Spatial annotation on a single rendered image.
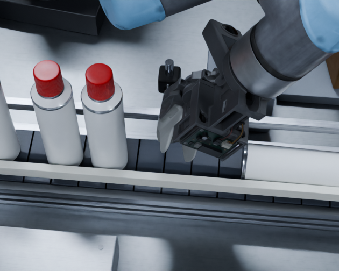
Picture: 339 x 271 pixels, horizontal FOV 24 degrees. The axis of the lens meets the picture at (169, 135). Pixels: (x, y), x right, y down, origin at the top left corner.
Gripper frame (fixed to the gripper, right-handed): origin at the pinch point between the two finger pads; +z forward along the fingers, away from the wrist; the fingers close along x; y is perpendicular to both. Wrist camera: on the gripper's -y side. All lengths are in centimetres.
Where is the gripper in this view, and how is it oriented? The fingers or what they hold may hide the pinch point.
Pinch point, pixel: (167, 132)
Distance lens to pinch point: 102.0
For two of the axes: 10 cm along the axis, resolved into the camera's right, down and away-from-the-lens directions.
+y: -0.9, 8.4, -5.3
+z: -5.0, 4.2, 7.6
